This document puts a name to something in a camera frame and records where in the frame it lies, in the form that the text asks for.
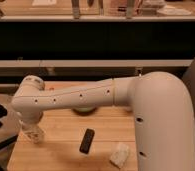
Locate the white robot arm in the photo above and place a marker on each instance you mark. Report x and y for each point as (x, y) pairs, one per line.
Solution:
(163, 112)

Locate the white crumpled cloth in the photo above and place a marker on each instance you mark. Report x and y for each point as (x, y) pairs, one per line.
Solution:
(120, 155)

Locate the black remote control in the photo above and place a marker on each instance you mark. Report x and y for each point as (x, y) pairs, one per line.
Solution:
(87, 141)

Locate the clear plastic water bottle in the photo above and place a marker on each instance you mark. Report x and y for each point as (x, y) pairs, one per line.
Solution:
(33, 132)

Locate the green bowl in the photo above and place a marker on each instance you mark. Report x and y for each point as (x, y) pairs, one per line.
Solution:
(84, 110)

